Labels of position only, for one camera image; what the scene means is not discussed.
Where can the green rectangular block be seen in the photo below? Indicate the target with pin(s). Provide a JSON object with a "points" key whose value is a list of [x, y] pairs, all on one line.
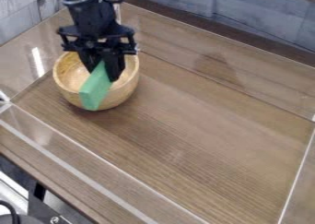
{"points": [[95, 88]]}

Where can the clear acrylic corner bracket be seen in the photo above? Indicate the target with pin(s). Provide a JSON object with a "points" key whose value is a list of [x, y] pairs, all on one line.
{"points": [[116, 7]]}

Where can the wooden bowl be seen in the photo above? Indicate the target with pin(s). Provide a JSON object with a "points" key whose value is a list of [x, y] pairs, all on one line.
{"points": [[69, 75]]}

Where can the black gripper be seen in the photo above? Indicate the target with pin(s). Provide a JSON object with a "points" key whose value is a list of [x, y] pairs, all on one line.
{"points": [[96, 34]]}

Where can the clear acrylic front wall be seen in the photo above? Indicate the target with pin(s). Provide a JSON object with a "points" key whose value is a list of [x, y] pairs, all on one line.
{"points": [[107, 194]]}

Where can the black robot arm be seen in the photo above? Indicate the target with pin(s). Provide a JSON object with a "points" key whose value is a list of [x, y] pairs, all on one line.
{"points": [[96, 37]]}

